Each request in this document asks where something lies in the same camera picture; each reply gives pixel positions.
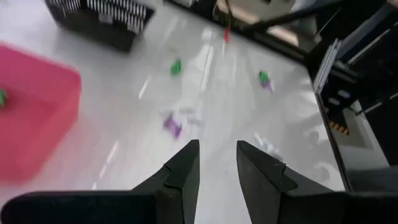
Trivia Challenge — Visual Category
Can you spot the white glossy table mat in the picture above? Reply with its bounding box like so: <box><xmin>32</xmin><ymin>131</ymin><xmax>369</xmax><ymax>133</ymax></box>
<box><xmin>0</xmin><ymin>0</ymin><xmax>346</xmax><ymax>224</ymax></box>

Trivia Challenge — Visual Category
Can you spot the black desk brace bar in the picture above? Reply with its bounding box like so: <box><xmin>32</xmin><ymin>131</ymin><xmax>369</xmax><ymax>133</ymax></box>
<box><xmin>248</xmin><ymin>0</ymin><xmax>389</xmax><ymax>35</ymax></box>

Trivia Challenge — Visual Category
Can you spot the pink plastic bin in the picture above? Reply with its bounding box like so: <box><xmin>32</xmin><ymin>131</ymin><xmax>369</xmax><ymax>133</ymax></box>
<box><xmin>0</xmin><ymin>43</ymin><xmax>82</xmax><ymax>184</ymax></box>

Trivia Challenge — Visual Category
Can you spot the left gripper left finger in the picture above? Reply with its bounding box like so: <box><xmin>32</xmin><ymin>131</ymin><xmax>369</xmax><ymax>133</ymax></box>
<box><xmin>1</xmin><ymin>139</ymin><xmax>201</xmax><ymax>224</ymax></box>

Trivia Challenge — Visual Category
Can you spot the yellow black hazard tape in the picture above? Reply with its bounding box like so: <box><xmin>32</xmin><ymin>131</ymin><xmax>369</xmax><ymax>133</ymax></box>
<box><xmin>328</xmin><ymin>120</ymin><xmax>351</xmax><ymax>136</ymax></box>

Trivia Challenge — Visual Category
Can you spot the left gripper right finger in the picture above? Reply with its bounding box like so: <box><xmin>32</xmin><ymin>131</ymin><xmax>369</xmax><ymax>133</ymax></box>
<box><xmin>236</xmin><ymin>140</ymin><xmax>398</xmax><ymax>224</ymax></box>

